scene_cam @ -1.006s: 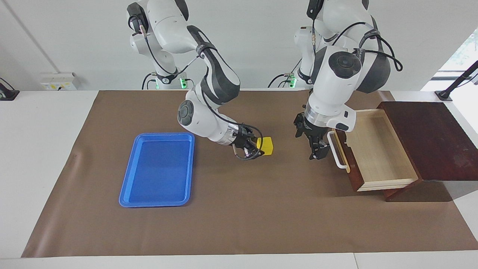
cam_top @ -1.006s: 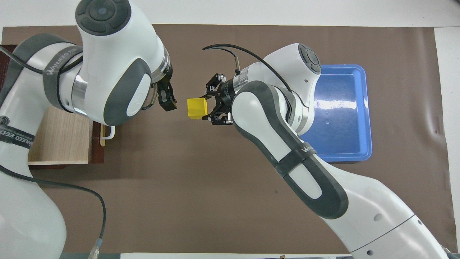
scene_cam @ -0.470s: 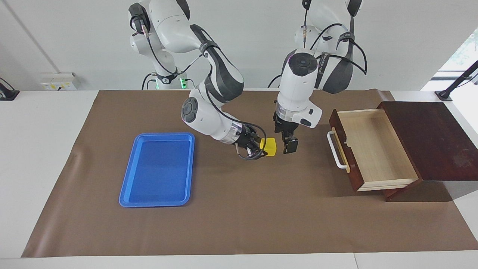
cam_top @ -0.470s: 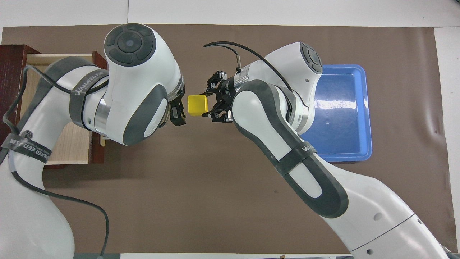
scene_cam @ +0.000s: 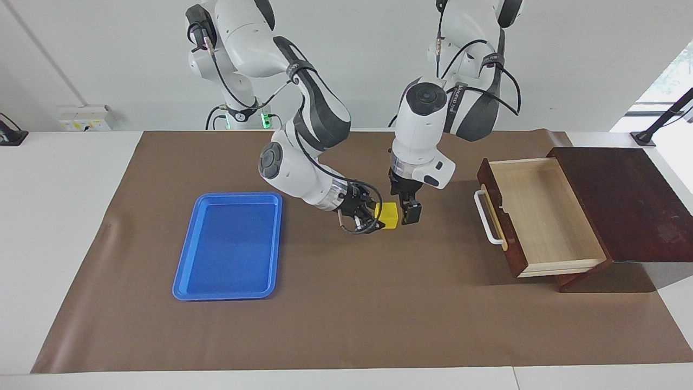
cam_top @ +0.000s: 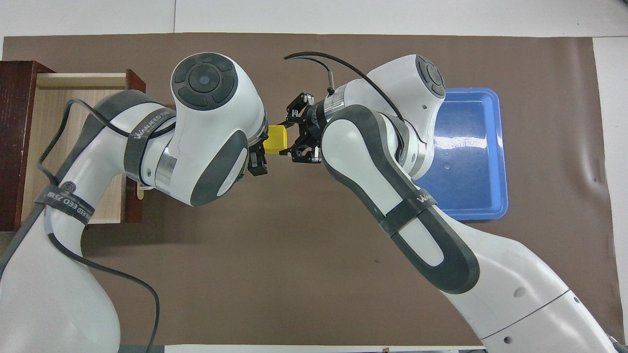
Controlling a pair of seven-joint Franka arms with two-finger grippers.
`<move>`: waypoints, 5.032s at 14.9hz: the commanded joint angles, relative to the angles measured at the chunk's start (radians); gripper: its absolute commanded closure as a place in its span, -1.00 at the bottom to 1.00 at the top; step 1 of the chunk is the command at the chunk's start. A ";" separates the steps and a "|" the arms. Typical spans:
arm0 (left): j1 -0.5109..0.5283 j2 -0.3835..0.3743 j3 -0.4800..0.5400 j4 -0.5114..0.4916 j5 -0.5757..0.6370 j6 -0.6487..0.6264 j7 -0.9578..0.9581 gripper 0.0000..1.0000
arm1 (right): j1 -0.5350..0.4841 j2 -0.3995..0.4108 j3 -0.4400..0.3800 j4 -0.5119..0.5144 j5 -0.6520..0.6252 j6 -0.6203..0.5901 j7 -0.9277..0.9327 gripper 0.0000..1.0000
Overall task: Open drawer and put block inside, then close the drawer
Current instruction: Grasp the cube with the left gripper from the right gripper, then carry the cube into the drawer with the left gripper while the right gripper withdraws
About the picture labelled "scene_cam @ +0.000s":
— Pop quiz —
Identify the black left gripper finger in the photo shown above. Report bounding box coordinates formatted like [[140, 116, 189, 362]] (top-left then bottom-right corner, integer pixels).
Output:
[[400, 198, 422, 224]]

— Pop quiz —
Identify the yellow cube block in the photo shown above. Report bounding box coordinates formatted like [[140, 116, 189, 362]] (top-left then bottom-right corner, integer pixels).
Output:
[[375, 201, 400, 231]]

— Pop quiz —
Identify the wooden drawer with white handle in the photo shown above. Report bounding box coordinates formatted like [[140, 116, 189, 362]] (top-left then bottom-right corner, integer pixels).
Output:
[[474, 157, 608, 279]]

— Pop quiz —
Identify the brown table mat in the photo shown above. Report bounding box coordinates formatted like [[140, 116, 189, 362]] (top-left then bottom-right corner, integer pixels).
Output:
[[31, 130, 693, 374]]

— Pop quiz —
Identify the blue plastic tray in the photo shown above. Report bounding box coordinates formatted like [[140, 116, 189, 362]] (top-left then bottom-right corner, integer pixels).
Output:
[[172, 192, 283, 301]]

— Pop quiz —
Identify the dark wooden cabinet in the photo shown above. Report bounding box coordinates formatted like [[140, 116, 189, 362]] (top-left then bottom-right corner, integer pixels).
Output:
[[546, 146, 693, 294]]

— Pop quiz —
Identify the bright window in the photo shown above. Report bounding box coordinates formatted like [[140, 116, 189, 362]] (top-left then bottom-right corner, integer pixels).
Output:
[[610, 42, 693, 133]]

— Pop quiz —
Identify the black stand base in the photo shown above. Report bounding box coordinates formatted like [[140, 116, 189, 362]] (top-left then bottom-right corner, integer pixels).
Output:
[[0, 112, 29, 147]]

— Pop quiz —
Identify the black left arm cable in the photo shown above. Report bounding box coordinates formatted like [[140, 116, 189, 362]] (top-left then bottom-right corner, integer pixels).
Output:
[[436, 0, 521, 133]]

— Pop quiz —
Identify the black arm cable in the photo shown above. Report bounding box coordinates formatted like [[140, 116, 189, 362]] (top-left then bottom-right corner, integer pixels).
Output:
[[436, 0, 521, 133], [189, 22, 385, 235]]

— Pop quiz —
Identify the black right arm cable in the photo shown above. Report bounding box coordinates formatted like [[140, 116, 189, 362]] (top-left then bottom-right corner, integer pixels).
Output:
[[189, 22, 385, 235]]

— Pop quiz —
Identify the white wall socket strip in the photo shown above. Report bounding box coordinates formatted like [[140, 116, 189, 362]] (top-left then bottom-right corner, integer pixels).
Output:
[[58, 105, 113, 132]]

